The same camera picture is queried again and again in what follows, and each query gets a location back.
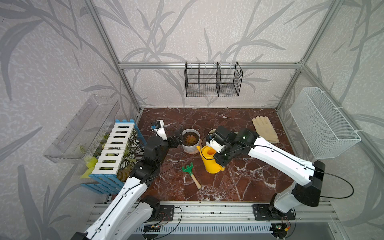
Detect yellow plastic watering can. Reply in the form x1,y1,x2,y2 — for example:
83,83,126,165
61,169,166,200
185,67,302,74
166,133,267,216
197,146,225,174

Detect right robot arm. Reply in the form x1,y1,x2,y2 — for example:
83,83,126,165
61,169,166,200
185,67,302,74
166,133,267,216
206,127,325,213

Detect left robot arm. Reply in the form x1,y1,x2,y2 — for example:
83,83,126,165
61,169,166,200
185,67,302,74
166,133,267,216
72,128,183,240

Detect white pot orange succulent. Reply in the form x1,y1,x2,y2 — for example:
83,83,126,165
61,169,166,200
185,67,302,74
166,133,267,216
182,129,201,155

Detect cream gardening glove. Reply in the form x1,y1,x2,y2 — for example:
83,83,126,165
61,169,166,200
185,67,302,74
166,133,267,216
252,116,280,144

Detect artificial leafy plants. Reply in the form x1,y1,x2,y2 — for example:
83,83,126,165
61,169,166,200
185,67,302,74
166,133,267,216
81,128,143,183

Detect white and blue picket crate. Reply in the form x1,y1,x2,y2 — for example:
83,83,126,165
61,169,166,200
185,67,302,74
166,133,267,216
82,120,146,195

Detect white mesh basket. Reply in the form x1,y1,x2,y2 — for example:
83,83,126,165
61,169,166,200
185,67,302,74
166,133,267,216
290,88,361,160

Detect clear acrylic shelf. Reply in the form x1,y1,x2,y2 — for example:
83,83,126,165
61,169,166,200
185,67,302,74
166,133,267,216
43,95,121,164

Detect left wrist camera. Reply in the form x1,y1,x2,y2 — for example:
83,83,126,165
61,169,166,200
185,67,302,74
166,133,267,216
151,120,168,141

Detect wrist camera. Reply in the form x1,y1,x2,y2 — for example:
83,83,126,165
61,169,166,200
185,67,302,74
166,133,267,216
151,120,168,141
206,137,225,153

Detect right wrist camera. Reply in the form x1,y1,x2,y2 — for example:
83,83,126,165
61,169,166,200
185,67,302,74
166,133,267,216
206,137,225,153

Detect green toy rake wooden handle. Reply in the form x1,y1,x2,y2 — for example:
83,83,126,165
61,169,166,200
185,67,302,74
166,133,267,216
182,163,202,190

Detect black wire basket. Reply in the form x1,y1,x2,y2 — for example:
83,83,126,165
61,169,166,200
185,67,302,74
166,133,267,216
184,62,244,98

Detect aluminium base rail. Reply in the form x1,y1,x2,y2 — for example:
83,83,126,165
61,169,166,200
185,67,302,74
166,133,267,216
161,201,340,224

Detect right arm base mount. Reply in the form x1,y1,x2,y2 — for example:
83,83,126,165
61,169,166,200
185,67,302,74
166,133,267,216
252,204,296,221

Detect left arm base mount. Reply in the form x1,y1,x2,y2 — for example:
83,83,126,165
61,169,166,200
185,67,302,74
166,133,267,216
146,205,175,223

